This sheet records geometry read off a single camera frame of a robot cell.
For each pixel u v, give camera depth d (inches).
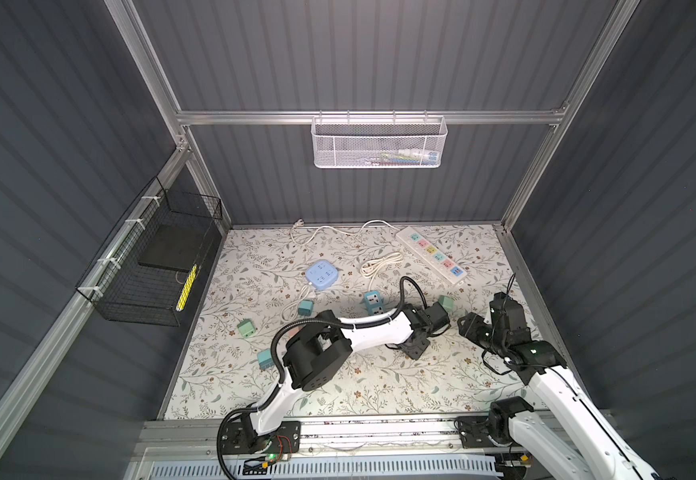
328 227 46.1
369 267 41.2
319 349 21.8
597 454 16.5
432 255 42.7
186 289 27.2
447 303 38.5
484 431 28.9
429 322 27.3
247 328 35.7
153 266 28.5
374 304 37.7
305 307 37.9
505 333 23.5
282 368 20.7
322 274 40.8
